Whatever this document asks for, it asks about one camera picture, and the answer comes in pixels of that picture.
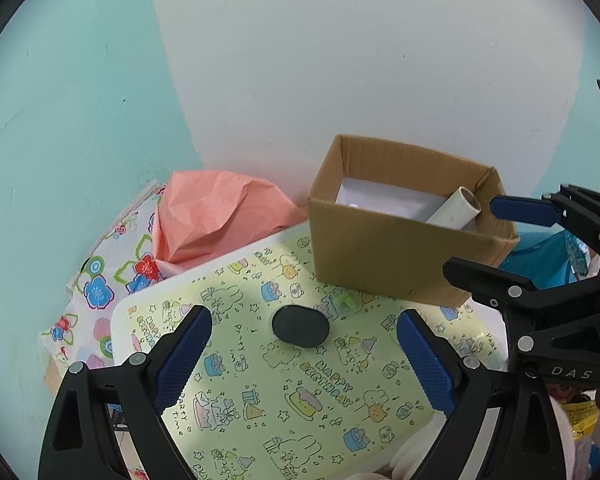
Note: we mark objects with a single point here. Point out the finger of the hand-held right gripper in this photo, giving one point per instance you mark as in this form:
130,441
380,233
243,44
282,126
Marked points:
522,210
485,280

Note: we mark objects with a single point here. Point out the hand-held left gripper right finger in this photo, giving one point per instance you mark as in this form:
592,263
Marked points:
425,360

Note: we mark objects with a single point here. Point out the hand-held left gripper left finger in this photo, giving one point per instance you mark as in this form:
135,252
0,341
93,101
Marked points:
182,360

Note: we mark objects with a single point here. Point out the white cylindrical tube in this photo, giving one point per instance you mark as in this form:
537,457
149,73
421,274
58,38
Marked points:
455,207

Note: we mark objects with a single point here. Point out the brown cardboard box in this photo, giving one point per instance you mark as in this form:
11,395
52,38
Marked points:
380,250

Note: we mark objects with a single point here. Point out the black oval compact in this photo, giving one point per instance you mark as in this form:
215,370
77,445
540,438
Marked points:
300,326

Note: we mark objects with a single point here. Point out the teal cloth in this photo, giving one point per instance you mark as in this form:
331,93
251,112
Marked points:
540,260

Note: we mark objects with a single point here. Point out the yellow plastic packet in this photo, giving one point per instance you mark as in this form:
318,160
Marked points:
582,415

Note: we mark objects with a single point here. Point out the green item in clear case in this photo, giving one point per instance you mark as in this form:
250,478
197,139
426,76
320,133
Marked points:
343,302

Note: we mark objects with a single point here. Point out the floral printed cloth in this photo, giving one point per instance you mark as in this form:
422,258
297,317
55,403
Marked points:
97,290

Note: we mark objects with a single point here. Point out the white paper box liner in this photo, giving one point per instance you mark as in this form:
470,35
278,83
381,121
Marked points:
380,200

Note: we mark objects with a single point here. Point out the pink crumpled paper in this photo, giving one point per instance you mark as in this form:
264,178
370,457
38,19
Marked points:
215,215

